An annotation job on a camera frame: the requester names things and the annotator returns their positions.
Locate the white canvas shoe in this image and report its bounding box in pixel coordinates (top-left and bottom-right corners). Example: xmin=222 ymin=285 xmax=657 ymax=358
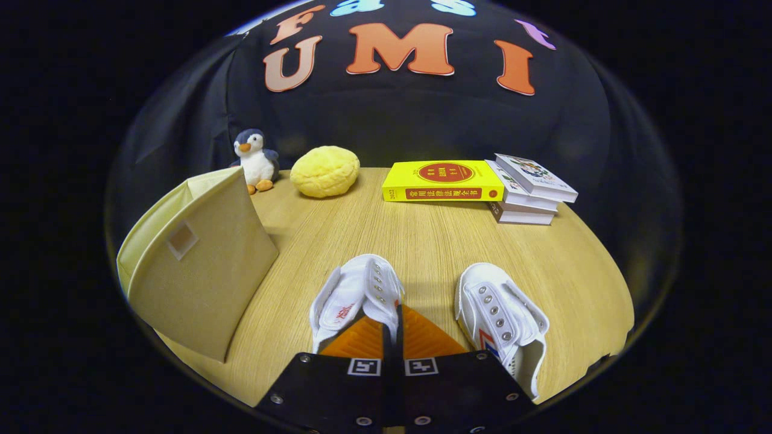
xmin=455 ymin=262 xmax=550 ymax=400
xmin=309 ymin=254 xmax=405 ymax=355

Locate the yellow book with red label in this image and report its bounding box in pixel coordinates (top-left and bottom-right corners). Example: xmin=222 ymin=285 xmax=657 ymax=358
xmin=382 ymin=160 xmax=505 ymax=203

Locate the black backdrop cloth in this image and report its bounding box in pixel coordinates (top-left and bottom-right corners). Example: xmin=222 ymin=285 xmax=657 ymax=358
xmin=106 ymin=0 xmax=683 ymax=290

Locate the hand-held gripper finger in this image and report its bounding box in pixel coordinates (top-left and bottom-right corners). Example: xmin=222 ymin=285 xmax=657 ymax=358
xmin=253 ymin=304 xmax=394 ymax=434
xmin=393 ymin=303 xmax=537 ymax=434

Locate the yellow round plush cushion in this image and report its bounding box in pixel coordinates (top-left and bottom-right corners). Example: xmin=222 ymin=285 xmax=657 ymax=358
xmin=290 ymin=145 xmax=361 ymax=199

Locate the white illustrated paperback book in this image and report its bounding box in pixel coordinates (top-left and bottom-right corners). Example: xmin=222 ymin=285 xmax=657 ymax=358
xmin=495 ymin=153 xmax=578 ymax=203

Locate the beige fabric storage box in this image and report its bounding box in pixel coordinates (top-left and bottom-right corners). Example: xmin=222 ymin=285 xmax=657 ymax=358
xmin=116 ymin=167 xmax=280 ymax=363

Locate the penguin plush toy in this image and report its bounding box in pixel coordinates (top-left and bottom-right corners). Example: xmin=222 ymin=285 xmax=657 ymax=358
xmin=229 ymin=128 xmax=280 ymax=195

